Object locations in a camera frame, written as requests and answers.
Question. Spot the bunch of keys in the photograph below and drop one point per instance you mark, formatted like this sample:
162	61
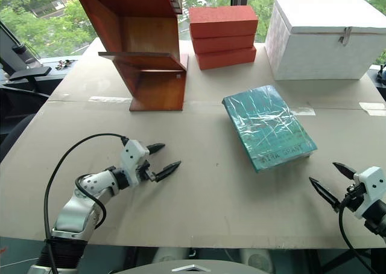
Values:
64	64

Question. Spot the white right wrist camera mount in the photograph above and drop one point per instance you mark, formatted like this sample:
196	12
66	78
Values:
372	186

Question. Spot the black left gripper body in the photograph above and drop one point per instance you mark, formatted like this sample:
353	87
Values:
144	171

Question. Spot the black cylindrical desk object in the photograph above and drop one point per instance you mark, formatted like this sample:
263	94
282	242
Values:
25	55

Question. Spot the wooden shelf stand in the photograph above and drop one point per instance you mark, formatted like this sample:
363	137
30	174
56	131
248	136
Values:
150	87

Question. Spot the white rounded shape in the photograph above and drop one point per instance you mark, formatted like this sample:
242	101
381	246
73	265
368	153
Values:
257	259

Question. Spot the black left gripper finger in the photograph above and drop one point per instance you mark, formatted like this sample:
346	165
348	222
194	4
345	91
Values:
156	147
167	170

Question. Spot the metal box latch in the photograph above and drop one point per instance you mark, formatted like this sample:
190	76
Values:
345	35

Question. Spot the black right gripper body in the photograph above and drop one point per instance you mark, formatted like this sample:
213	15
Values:
354	195

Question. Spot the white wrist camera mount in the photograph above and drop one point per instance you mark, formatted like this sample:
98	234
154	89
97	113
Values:
372	186
131	156

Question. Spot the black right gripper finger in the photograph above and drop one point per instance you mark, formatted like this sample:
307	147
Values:
325	194
345	171

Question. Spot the teal plastic-wrapped book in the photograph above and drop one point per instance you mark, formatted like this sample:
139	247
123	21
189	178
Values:
267	126

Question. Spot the large red brick block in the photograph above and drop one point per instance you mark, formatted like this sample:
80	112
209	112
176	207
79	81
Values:
221	20

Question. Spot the grey rounded robot body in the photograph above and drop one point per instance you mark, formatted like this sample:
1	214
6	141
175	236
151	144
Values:
193	269

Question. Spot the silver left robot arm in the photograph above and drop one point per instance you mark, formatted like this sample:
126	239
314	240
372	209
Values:
75	210

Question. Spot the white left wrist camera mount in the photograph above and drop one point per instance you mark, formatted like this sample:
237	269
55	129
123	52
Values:
131	156

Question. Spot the white wooden lidded box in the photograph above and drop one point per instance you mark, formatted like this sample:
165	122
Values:
319	53

